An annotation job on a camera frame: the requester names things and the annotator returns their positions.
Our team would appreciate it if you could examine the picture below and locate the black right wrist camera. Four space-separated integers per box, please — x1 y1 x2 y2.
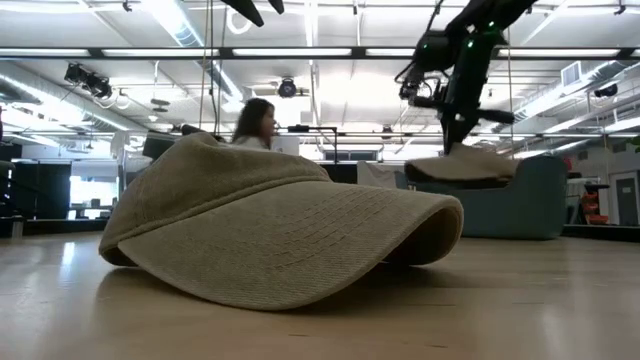
397 73 427 102

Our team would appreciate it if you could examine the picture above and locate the black table frame rail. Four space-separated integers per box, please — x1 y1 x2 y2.
0 215 640 243

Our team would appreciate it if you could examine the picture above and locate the tan baseball cap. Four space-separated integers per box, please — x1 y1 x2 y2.
97 131 465 313
403 141 522 191

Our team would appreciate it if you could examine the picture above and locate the blue plastic bin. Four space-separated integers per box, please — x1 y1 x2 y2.
394 154 569 241

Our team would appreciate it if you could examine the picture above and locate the white air vent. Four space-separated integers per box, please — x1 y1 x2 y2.
560 60 584 88

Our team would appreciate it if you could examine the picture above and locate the black cabinet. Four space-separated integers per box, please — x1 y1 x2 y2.
0 141 73 237

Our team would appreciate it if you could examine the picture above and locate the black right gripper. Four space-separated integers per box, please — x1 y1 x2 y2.
412 68 517 154

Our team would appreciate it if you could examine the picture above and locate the black ceiling spotlight cluster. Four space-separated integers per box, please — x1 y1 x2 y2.
63 62 114 100

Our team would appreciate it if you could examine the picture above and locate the person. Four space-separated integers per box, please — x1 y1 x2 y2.
230 97 278 152

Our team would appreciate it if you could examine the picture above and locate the orange and black stool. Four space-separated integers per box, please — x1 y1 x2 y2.
578 182 612 226

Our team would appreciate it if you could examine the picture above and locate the black overhead camera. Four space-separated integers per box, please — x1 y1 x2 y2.
277 76 299 100

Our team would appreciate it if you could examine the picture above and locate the dark computer monitor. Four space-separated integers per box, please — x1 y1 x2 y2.
141 130 177 162

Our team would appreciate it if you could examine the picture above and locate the white cable loop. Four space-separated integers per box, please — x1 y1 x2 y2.
224 6 255 37

